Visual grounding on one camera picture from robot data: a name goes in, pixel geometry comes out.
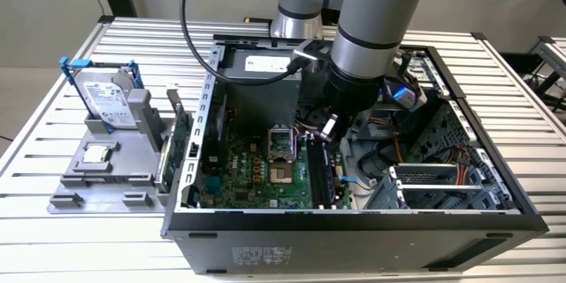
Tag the black table corner cap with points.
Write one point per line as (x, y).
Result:
(477, 36)
(106, 19)

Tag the CPU socket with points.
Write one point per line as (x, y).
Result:
(282, 173)

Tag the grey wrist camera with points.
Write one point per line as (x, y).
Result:
(312, 52)

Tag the grey parts rack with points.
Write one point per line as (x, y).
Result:
(129, 150)

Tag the silver CPU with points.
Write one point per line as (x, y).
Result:
(97, 154)

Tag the green motherboard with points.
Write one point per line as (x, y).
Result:
(248, 180)

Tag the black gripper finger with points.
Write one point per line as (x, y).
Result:
(329, 129)

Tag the grey power supply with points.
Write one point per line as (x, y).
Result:
(261, 104)

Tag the metal disk bay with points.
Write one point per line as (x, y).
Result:
(425, 170)

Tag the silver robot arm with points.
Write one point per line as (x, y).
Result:
(376, 14)

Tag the black yellow connector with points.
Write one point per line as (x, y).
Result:
(253, 19)

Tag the black PC case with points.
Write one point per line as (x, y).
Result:
(310, 246)

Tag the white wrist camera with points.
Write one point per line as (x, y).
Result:
(409, 97)

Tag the hard disk in blue carrier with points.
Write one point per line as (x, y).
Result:
(104, 97)

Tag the green graphics card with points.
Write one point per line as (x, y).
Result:
(180, 137)

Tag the metal slat side table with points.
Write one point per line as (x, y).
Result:
(548, 46)

